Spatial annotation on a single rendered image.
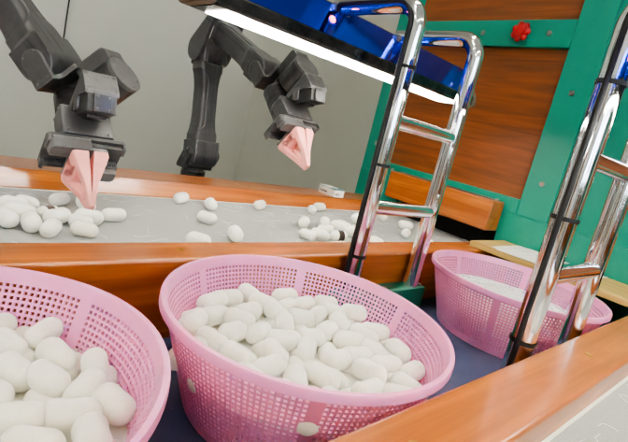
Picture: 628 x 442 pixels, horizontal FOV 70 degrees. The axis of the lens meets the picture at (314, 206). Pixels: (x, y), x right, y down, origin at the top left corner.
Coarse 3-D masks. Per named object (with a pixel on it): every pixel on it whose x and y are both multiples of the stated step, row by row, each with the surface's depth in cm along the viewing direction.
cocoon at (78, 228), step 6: (78, 222) 53; (84, 222) 53; (72, 228) 53; (78, 228) 53; (84, 228) 53; (90, 228) 53; (96, 228) 53; (78, 234) 53; (84, 234) 53; (90, 234) 53; (96, 234) 54
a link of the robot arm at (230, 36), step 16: (208, 16) 107; (208, 32) 108; (224, 32) 105; (240, 32) 108; (192, 48) 112; (224, 48) 106; (240, 48) 101; (256, 48) 100; (240, 64) 100; (272, 64) 96
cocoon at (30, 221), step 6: (24, 216) 51; (30, 216) 50; (36, 216) 51; (24, 222) 50; (30, 222) 50; (36, 222) 50; (42, 222) 51; (24, 228) 50; (30, 228) 50; (36, 228) 50
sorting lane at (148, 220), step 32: (0, 192) 63; (32, 192) 66; (64, 224) 56; (128, 224) 62; (160, 224) 65; (192, 224) 69; (224, 224) 74; (256, 224) 79; (288, 224) 84; (352, 224) 98; (384, 224) 107; (416, 224) 118
